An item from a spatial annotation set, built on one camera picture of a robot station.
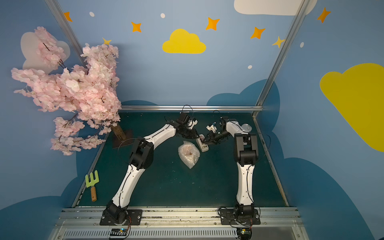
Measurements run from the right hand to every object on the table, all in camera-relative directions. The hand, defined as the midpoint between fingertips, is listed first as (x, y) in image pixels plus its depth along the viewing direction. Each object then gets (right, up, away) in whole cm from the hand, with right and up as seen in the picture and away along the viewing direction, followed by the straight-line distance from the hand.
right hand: (206, 141), depth 99 cm
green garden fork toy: (-68, -22, -13) cm, 73 cm away
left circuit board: (-47, -43, -26) cm, 69 cm away
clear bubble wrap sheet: (-12, -6, -10) cm, 17 cm away
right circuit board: (+17, -43, -26) cm, 53 cm away
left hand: (-5, +5, +3) cm, 7 cm away
